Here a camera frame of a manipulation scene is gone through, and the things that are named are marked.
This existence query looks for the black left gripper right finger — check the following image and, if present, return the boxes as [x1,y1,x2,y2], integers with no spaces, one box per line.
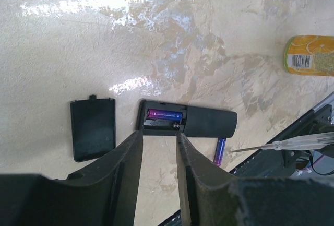
[176,132,334,226]

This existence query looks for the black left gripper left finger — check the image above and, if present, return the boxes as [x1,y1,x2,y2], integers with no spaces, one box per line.
[1,131,143,225]

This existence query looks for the blue purple battery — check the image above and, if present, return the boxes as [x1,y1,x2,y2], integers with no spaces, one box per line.
[213,138,226,166]

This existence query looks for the black battery cover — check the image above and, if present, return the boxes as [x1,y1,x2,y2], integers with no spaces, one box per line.
[70,95,116,162]

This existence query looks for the black remote control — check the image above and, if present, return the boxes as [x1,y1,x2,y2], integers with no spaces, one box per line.
[135,100,237,138]

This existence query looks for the thin clear-handled screwdriver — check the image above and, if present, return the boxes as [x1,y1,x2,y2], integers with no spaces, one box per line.
[232,132,333,153]

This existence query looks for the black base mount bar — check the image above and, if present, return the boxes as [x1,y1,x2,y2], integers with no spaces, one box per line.
[153,103,334,226]

